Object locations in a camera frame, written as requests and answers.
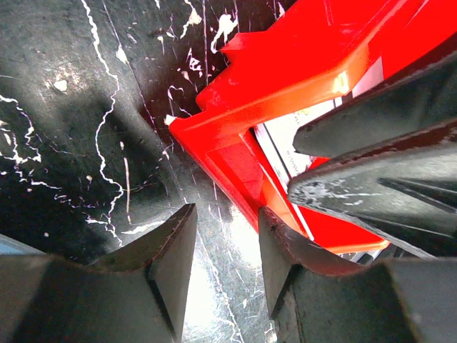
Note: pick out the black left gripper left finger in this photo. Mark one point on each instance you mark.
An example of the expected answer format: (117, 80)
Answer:
(137, 293)

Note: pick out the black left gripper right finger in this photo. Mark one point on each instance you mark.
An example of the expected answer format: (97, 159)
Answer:
(314, 295)

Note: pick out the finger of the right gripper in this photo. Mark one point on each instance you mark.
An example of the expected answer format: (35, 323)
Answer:
(416, 97)
(402, 189)

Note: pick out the red plastic card tray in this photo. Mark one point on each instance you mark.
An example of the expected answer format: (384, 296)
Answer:
(315, 52)

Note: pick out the blue leather card holder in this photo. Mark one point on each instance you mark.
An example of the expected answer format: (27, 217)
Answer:
(12, 246)

